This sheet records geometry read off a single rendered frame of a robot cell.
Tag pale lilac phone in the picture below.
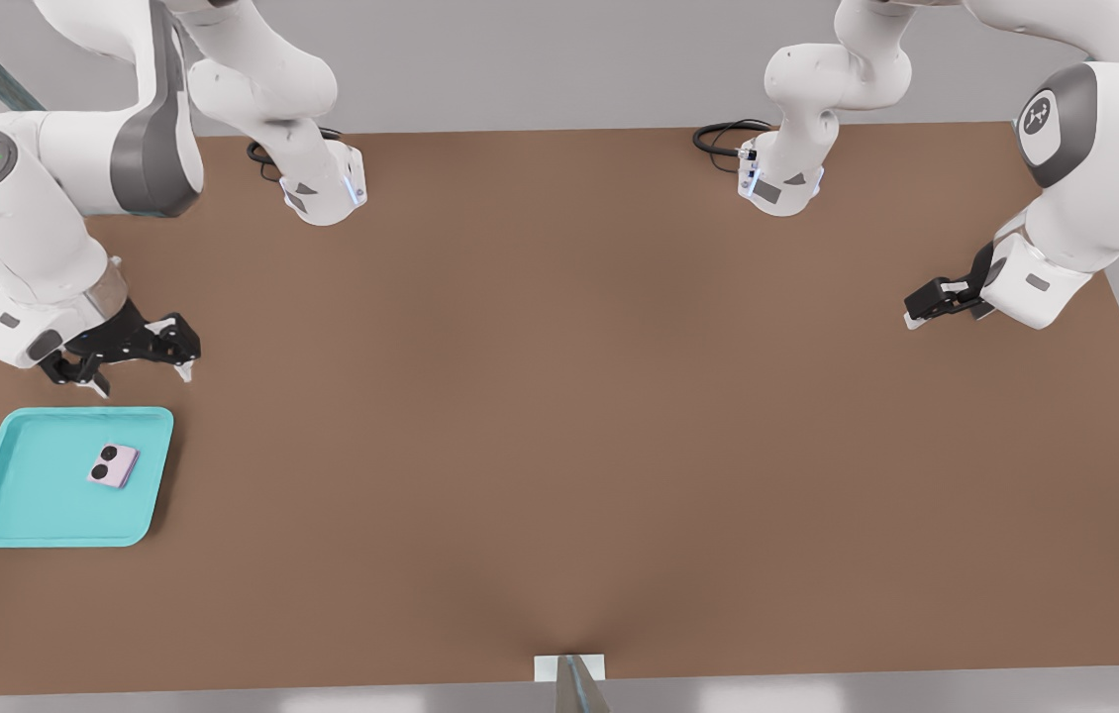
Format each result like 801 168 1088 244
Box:
87 443 141 490

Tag pale blue-green tray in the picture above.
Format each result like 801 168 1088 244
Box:
0 406 175 550

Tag black cable loop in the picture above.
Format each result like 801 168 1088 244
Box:
692 119 775 175
247 126 345 185

